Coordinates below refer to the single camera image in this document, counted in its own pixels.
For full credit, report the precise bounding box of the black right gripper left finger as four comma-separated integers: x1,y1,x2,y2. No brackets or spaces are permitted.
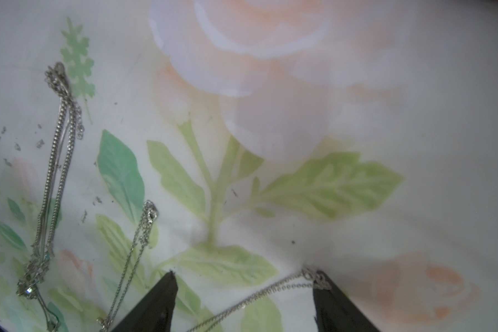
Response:
109,271,178,332

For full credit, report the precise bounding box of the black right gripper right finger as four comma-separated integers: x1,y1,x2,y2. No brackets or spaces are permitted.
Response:
313,271,380,332

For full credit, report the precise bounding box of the fine silver chain necklace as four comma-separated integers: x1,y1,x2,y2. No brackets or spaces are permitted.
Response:
186,266,332,332

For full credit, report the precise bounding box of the thin silver pendant necklace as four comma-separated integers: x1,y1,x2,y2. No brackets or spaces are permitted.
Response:
97,200,160,332

